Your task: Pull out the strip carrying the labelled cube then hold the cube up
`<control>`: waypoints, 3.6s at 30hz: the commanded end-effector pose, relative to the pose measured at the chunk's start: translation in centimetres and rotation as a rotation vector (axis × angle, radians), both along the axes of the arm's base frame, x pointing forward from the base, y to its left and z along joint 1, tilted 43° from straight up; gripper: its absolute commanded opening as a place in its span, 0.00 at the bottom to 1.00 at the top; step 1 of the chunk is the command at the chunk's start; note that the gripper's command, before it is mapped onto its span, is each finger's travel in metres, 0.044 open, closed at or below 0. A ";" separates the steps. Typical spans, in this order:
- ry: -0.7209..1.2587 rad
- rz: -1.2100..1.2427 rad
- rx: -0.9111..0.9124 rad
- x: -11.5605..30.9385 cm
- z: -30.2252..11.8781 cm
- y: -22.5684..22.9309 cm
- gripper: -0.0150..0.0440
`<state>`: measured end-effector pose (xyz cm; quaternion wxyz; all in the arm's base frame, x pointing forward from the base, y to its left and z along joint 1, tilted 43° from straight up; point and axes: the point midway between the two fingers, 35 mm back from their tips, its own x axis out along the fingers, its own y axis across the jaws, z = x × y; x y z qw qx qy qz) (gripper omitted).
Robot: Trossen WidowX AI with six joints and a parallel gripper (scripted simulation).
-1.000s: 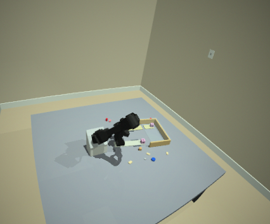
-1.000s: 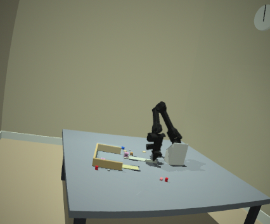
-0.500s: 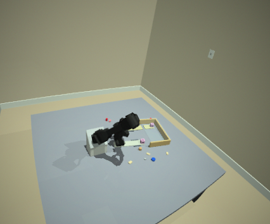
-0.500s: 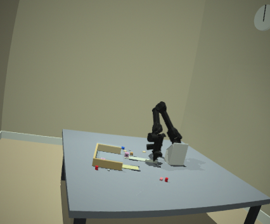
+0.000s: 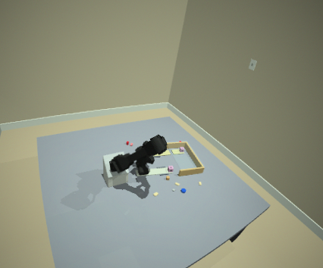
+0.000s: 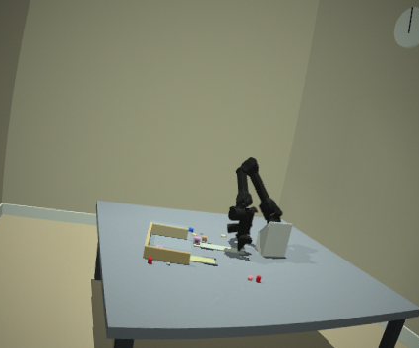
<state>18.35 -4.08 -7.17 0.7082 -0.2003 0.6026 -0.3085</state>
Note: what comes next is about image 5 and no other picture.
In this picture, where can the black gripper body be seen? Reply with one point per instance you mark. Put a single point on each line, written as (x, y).
(143, 170)

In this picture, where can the pale yellow flat strip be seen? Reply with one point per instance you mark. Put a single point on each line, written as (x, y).
(165, 153)

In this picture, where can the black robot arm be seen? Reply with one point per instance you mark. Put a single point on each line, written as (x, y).
(156, 145)

